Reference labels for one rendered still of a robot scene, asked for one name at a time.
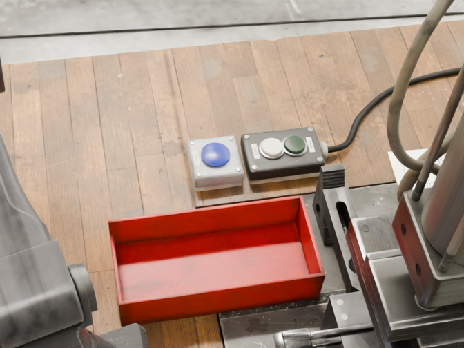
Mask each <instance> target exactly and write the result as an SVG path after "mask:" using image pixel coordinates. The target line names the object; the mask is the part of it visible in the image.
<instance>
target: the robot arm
mask: <svg viewBox="0 0 464 348"><path fill-rule="evenodd" d="M97 310H98V306H97V299H96V295H95V290H94V287H93V284H92V281H91V279H90V276H89V273H88V271H87V268H86V266H85V265H84V263H80V264H77V265H76V264H72V265H69V266H67V265H66V261H65V260H64V256H63V254H62V252H61V249H60V246H59V243H58V241H57V239H55V240H52V238H51V236H50V233H49V231H48V228H47V226H46V225H45V224H44V223H43V222H42V221H41V219H40V218H39V216H38V215H37V213H36V212H35V210H34V209H33V207H32V205H31V203H30V202H29V200H28V198H27V197H26V194H25V193H24V191H23V189H22V187H21V185H20V182H19V180H18V178H17V175H16V173H15V170H14V167H13V165H12V162H11V159H10V156H9V154H8V151H7V148H6V145H5V143H4V141H3V138H2V136H1V132H0V348H148V339H147V334H146V330H145V328H143V327H142V326H140V325H139V324H137V323H133V324H131V325H127V326H125V327H121V328H119V329H116V330H113V331H109V332H107V333H103V334H101V335H97V334H95V333H93V332H92V331H90V330H88V329H87V328H86V327H87V326H90V325H93V317H92V312H94V311H97Z"/></svg>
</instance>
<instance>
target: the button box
mask: <svg viewBox="0 0 464 348"><path fill-rule="evenodd" d="M460 70H461V67H459V68H452V69H448V70H442V71H438V72H433V73H430V74H426V75H421V76H419V77H415V78H412V79H410V82H409V86H410V85H412V84H416V83H418V82H422V81H426V80H429V79H434V78H437V77H443V76H447V75H453V74H458V73H459V72H460ZM394 86H395V85H394ZM394 86H392V87H390V88H388V89H387V90H385V91H383V92H382V93H381V94H379V95H378V96H377V97H375V98H374V99H373V100H371V101H370V102H369V103H368V104H367V105H366V106H365V107H364V108H363V109H362V110H361V111H360V113H359V114H358V115H357V117H356V118H355V120H354V122H353V124H352V125H351V130H350V132H349V135H348V137H347V139H346V140H345V142H343V143H342V144H339V145H335V146H327V144H326V142H325V141H321V142H319V141H318V138H317V135H316V131H315V128H314V127H313V126H310V127H303V128H292V129H285V130H274V131H267V132H261V133H250V134H243V135H242V136H241V142H240V145H241V147H240V150H241V154H242V159H243V162H244V167H245V170H246V175H247V178H248V181H249V184H262V183H268V182H279V181H285V180H295V179H301V178H307V177H317V176H319V174H320V169H321V166H325V159H327V157H328V153H333V152H337V151H341V150H344V149H346V148H347V147H348V146H349V145H350V144H351V143H352V142H353V140H354V137H355V135H356V131H357V128H358V125H359V123H360V122H361V120H362V119H363V117H364V116H365V115H366V114H367V113H368V112H369V111H370V110H371V109H372V108H373V107H374V106H375V105H376V104H377V103H378V102H379V101H381V100H382V99H383V98H385V97H386V96H388V95H389V94H391V93H393V91H394ZM292 135H296V136H299V137H301V138H303V140H304V142H305V148H304V150H303V152H301V153H298V154H293V153H289V152H288V151H286V149H285V148H284V141H285V139H286V138H288V137H289V136H292ZM269 138H275V139H278V140H279V141H281V143H282V146H283V148H282V152H281V154H280V155H278V156H275V157H270V156H268V155H265V154H264V153H263V152H262V143H263V141H264V140H266V139H269Z"/></svg>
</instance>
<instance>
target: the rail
mask: <svg viewBox="0 0 464 348"><path fill-rule="evenodd" d="M370 329H374V327H373V325H372V323H369V324H363V325H355V326H350V327H342V328H337V329H328V330H324V331H315V332H311V333H310V339H312V338H321V337H325V336H334V335H339V334H348V333H352V332H357V331H366V330H370Z"/></svg>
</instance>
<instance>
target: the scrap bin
mask: <svg viewBox="0 0 464 348"><path fill-rule="evenodd" d="M108 228H109V234H110V246H111V252H112V257H113V268H114V274H115V284H116V290H117V300H118V306H119V317H120V322H121V327H125V326H127V325H131V324H133V323H137V324H139V325H144V324H149V323H154V322H163V321H168V320H177V319H182V318H191V317H196V316H205V315H210V314H215V313H224V312H229V311H238V310H243V309H252V308H257V307H265V306H271V305H280V304H284V303H290V302H299V301H304V300H313V299H318V298H319V297H320V292H321V289H322V285H323V282H324V279H325V270H324V268H323V265H322V260H321V258H320V254H319V251H318V247H317V244H316V239H315V237H314V234H313V229H312V227H311V223H310V219H309V216H308V213H307V208H306V206H305V201H304V198H303V196H302V195H298V196H292V197H281V198H276V199H270V200H260V201H254V202H243V203H238V204H227V205H222V206H212V207H206V208H200V209H189V210H183V211H173V212H168V213H157V214H152V215H141V216H135V217H125V218H120V219H114V220H109V221H108Z"/></svg>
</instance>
